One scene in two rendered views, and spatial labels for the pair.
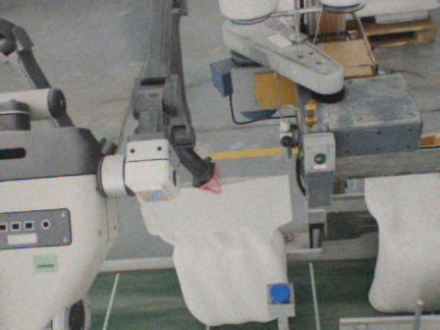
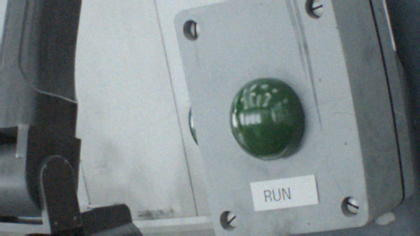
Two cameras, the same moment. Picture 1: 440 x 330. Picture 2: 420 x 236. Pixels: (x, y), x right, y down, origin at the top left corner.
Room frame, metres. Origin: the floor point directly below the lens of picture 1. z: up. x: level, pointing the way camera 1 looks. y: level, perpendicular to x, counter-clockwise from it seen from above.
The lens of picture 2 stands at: (0.64, -0.42, 1.31)
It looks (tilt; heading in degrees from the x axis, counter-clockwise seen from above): 3 degrees down; 32
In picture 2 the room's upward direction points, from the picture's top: 11 degrees counter-clockwise
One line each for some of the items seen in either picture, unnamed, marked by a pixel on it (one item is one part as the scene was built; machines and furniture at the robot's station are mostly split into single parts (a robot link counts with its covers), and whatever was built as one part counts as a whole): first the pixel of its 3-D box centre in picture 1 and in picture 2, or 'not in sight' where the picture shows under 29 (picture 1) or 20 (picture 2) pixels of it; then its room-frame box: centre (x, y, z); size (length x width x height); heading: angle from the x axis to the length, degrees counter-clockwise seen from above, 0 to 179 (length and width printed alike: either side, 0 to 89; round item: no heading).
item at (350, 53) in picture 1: (328, 84); not in sight; (1.47, -0.41, 1.18); 0.34 x 0.25 x 0.31; 171
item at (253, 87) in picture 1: (276, 84); not in sight; (1.45, -0.23, 1.23); 0.28 x 0.07 x 0.16; 81
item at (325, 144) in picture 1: (318, 152); (304, 107); (1.01, -0.25, 1.29); 0.08 x 0.05 x 0.09; 81
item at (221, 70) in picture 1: (227, 80); not in sight; (1.51, -0.08, 1.25); 0.10 x 0.08 x 0.12; 16
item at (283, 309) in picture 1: (280, 300); not in sight; (0.93, -0.11, 0.81); 0.08 x 0.08 x 0.06; 81
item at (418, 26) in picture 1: (351, 21); not in sight; (4.16, -1.36, 0.07); 1.20 x 0.82 x 0.14; 81
